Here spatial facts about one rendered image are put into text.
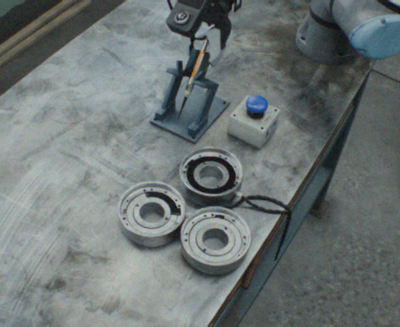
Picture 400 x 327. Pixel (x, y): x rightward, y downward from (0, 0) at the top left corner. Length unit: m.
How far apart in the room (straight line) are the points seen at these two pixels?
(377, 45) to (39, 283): 0.72
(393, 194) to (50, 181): 1.45
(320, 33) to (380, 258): 0.96
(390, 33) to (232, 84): 0.34
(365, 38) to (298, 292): 0.97
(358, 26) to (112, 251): 0.59
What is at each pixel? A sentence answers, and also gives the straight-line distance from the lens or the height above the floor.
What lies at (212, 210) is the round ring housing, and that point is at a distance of 0.82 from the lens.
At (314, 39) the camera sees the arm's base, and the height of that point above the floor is 0.85.
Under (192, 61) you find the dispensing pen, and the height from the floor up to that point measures 0.92.
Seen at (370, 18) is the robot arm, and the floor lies 1.00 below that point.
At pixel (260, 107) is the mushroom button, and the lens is 0.93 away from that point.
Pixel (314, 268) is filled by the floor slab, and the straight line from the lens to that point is 1.78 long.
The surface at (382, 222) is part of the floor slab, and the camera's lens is 1.97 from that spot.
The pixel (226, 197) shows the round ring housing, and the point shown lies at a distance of 0.84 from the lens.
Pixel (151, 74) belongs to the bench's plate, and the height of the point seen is 0.80.
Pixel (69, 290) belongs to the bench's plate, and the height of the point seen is 0.80.
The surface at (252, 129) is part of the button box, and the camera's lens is 0.94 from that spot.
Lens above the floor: 1.50
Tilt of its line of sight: 50 degrees down
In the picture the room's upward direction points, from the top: 5 degrees clockwise
